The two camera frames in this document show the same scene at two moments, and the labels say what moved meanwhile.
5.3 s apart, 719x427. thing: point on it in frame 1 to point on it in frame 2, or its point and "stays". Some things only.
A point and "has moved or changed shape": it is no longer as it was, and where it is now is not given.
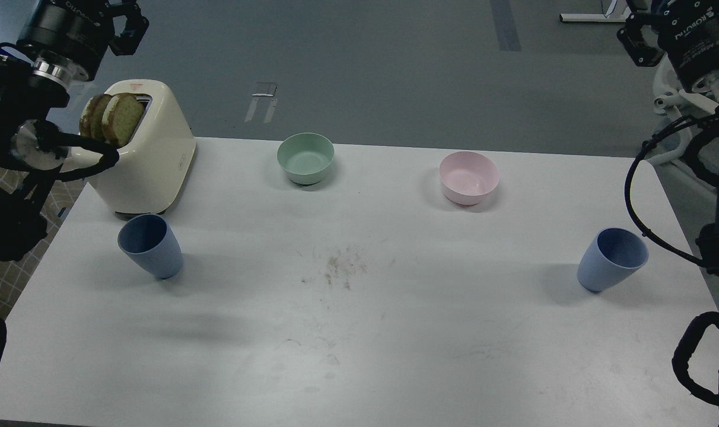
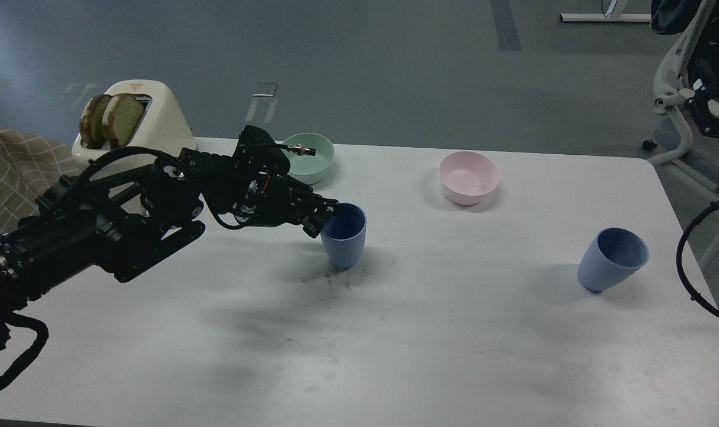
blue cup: [611, 255] stays
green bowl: [306, 157] stays
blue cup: [150, 240] has moved or changed shape
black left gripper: [68, 39] to [253, 188]
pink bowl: [465, 177] stays
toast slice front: [122, 118] stays
